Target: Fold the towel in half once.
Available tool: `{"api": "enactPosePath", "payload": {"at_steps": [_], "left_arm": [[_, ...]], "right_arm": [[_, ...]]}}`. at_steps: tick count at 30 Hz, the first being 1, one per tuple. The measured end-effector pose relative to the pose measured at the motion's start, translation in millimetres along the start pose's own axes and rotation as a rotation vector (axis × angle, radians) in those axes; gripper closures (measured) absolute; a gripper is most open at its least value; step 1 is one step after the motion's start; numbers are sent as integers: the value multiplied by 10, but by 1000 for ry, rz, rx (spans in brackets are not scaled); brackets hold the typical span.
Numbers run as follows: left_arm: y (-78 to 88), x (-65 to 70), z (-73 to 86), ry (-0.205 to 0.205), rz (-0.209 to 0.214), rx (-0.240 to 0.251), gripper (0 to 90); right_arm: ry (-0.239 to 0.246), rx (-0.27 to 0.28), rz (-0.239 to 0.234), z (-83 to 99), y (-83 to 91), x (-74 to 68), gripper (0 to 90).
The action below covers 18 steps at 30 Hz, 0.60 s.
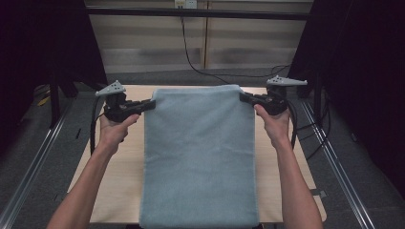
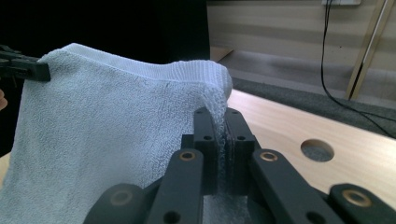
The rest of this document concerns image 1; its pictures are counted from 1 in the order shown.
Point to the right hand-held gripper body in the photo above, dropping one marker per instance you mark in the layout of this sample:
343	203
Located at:
273	100

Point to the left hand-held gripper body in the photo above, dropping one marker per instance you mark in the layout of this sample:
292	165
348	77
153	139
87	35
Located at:
119	106

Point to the person's right hand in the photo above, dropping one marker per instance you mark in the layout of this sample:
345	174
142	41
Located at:
277	127

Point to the person's left hand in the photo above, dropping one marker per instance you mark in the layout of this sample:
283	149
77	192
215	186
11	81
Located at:
114	133

